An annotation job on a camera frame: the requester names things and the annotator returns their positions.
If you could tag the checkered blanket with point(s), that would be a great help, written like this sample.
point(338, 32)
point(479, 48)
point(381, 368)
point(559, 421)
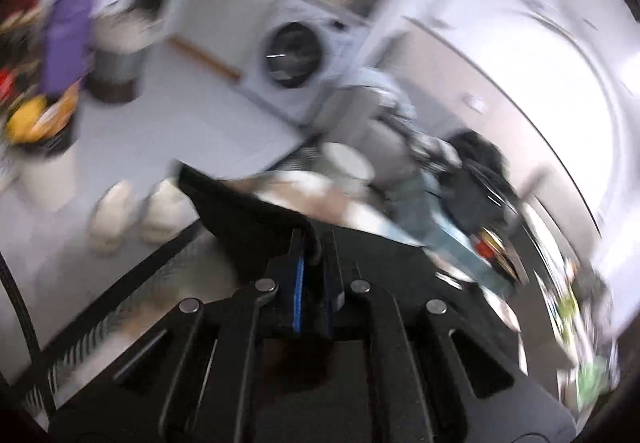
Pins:
point(345, 210)

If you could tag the purple bag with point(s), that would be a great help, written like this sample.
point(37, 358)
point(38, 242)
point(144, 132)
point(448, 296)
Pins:
point(65, 43)

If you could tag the woven laundry basket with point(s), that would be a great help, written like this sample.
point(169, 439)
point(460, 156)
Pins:
point(117, 63)

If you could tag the shoe rack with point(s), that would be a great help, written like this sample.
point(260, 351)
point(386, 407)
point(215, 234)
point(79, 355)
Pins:
point(17, 23)

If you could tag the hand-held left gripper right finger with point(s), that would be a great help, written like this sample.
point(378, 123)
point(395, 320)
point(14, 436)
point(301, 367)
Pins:
point(327, 293)

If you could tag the white trash bin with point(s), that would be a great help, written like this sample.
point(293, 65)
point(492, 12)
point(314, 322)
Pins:
point(50, 173)

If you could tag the light blue cloth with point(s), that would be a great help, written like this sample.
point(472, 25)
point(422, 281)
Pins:
point(385, 88)

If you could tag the white washing machine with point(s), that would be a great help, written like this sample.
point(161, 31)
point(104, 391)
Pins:
point(310, 88)

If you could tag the grey sofa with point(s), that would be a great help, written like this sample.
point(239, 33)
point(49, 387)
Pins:
point(370, 133)

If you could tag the black jacket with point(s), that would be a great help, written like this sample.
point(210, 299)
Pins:
point(480, 183)

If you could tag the beige slipper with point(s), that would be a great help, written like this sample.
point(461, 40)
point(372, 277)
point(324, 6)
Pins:
point(112, 218)
point(162, 213)

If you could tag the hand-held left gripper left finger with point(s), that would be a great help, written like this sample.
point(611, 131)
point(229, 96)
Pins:
point(299, 283)

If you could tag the black knit sweater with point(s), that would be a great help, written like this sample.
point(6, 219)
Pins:
point(240, 223)

